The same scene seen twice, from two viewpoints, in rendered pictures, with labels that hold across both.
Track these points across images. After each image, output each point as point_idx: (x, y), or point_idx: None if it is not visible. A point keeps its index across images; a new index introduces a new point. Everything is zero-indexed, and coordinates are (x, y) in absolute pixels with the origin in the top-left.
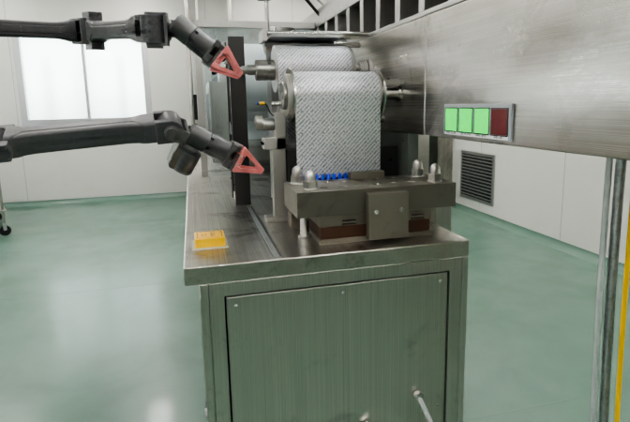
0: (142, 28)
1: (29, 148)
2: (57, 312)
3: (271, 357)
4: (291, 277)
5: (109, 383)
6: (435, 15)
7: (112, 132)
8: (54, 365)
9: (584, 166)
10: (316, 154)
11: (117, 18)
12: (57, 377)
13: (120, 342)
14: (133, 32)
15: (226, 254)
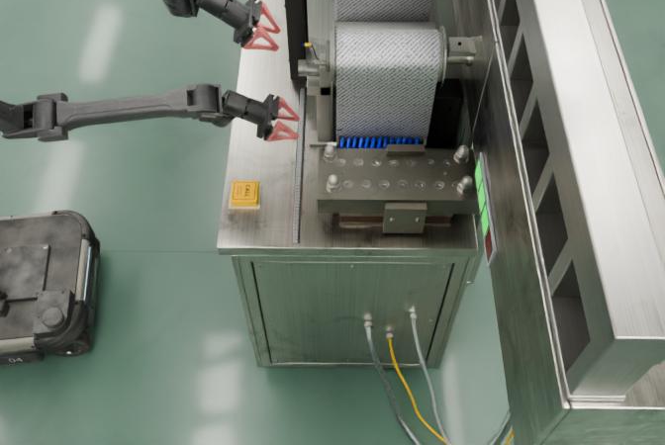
0: (167, 2)
1: (80, 125)
2: None
3: (290, 289)
4: (306, 256)
5: (184, 126)
6: (497, 60)
7: (148, 115)
8: (132, 87)
9: None
10: (357, 120)
11: None
12: None
13: (194, 65)
14: None
15: (254, 225)
